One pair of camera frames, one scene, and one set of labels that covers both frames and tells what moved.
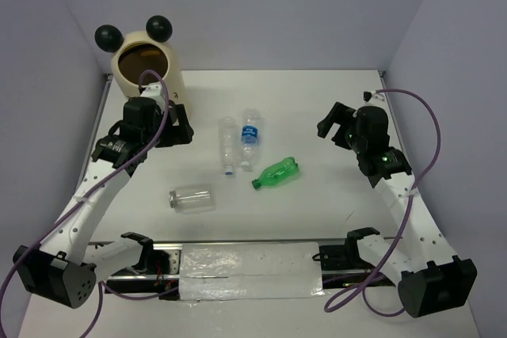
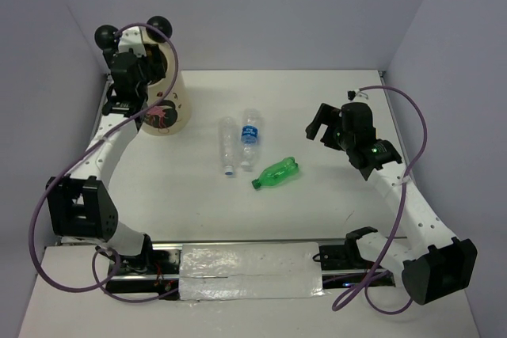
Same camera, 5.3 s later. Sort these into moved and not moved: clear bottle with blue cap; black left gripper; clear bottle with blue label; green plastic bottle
Moved: black left gripper
Not moved: clear bottle with blue label; green plastic bottle; clear bottle with blue cap
